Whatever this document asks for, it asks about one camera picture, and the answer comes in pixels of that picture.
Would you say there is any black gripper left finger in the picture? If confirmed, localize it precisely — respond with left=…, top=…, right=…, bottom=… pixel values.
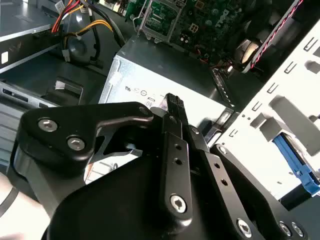
left=19, top=93, right=195, bottom=223

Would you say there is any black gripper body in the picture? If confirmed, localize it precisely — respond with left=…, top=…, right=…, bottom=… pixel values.
left=13, top=146, right=242, bottom=240

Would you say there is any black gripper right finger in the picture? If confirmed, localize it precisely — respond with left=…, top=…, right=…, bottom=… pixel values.
left=174, top=93, right=315, bottom=240

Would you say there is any hard disk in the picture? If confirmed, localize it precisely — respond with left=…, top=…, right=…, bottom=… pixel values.
left=271, top=131, right=320, bottom=199

